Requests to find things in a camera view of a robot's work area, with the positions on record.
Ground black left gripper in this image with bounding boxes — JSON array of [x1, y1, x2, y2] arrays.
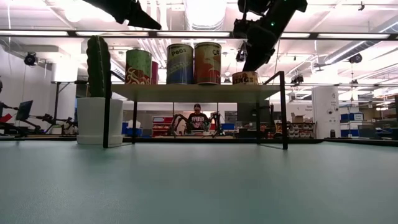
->
[[82, 0, 163, 31]]

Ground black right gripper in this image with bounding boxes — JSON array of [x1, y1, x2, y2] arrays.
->
[[242, 22, 280, 73]]

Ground yellow-green label can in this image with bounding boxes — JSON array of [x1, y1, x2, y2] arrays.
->
[[125, 49, 153, 85]]

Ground corn can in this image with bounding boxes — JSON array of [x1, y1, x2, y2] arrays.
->
[[194, 41, 222, 85]]

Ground pink chicken soup can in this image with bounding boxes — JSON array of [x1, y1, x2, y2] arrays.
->
[[151, 60, 159, 85]]

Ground wooden shelf black legs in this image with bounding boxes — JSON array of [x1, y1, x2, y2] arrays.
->
[[103, 70, 289, 151]]

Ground black bar with LED strips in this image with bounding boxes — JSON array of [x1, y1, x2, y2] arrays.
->
[[0, 29, 398, 40]]

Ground green cactus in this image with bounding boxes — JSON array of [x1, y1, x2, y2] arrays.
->
[[86, 35, 112, 99]]

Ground small cardboard box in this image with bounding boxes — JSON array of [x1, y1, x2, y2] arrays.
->
[[290, 112, 306, 124]]

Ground white pillar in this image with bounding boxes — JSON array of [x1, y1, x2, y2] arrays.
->
[[312, 86, 340, 139]]

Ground person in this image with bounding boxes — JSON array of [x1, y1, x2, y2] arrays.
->
[[187, 103, 210, 133]]

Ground red storage bin rack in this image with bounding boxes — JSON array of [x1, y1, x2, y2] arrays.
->
[[152, 116, 174, 138]]

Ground blue storage bin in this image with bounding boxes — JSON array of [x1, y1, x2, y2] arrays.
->
[[121, 121, 149, 138]]

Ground white plant pot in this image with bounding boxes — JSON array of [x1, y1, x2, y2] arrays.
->
[[76, 97, 124, 146]]

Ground green table mat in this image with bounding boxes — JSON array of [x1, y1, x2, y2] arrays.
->
[[0, 141, 398, 224]]

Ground black tilted monitor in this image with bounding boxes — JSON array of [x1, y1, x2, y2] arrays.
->
[[15, 100, 34, 122]]

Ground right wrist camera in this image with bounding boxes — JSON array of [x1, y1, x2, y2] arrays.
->
[[233, 18, 251, 40]]

